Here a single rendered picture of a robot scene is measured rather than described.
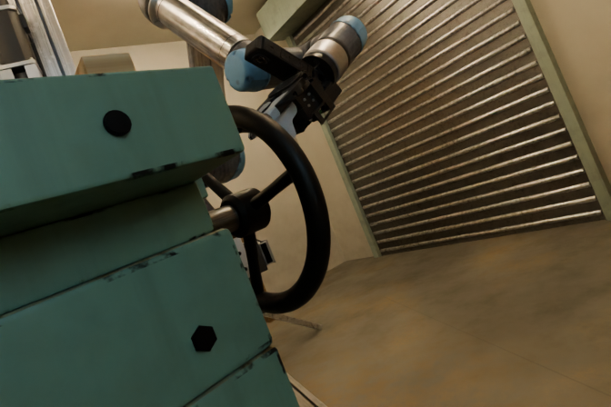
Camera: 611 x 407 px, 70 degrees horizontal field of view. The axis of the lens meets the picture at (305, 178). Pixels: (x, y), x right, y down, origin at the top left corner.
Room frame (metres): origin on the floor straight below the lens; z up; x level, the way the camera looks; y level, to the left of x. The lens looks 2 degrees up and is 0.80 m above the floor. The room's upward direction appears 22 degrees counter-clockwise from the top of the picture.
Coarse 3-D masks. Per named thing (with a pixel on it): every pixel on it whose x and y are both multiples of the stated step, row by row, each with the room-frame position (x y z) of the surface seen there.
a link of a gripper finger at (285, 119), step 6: (282, 96) 0.64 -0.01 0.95; (276, 102) 0.64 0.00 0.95; (270, 108) 0.63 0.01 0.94; (276, 108) 0.63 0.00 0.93; (288, 108) 0.66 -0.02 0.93; (294, 108) 0.66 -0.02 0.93; (270, 114) 0.62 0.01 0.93; (276, 114) 0.63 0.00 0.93; (282, 114) 0.64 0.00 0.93; (288, 114) 0.65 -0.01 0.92; (294, 114) 0.66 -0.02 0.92; (276, 120) 0.64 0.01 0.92; (282, 120) 0.64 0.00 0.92; (288, 120) 0.65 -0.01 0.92; (282, 126) 0.64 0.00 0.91; (288, 126) 0.65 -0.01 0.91; (288, 132) 0.65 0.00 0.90; (294, 132) 0.66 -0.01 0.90; (252, 138) 0.62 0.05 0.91; (294, 138) 0.65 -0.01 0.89
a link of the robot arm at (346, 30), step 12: (336, 24) 0.79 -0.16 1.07; (348, 24) 0.79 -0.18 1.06; (360, 24) 0.80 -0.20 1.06; (324, 36) 0.76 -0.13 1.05; (336, 36) 0.76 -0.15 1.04; (348, 36) 0.77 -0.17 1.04; (360, 36) 0.79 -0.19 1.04; (348, 48) 0.76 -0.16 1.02; (360, 48) 0.81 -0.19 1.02; (348, 60) 0.77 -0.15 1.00
